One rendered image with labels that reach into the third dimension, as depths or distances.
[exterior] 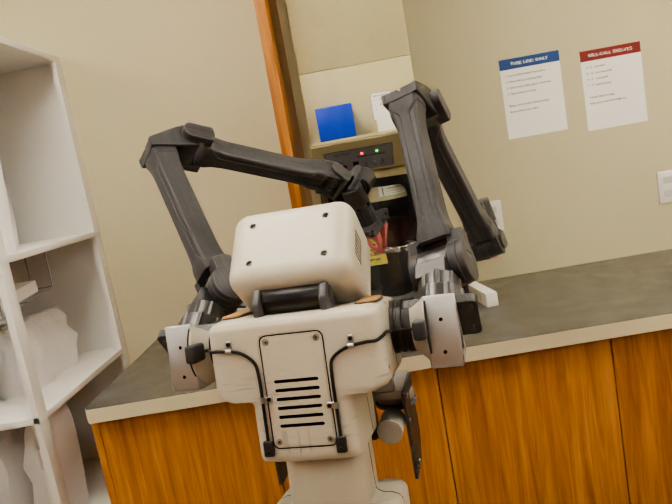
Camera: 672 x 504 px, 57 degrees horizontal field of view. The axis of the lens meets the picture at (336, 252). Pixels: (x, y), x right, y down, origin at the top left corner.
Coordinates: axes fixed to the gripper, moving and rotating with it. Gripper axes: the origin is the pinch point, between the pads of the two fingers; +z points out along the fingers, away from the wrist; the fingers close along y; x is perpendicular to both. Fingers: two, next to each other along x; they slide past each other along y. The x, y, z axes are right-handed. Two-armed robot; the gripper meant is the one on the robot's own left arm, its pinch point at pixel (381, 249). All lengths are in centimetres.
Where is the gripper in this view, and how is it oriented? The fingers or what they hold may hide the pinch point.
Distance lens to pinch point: 165.7
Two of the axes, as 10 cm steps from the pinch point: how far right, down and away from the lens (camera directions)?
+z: 4.2, 7.9, 4.5
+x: 7.7, -0.5, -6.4
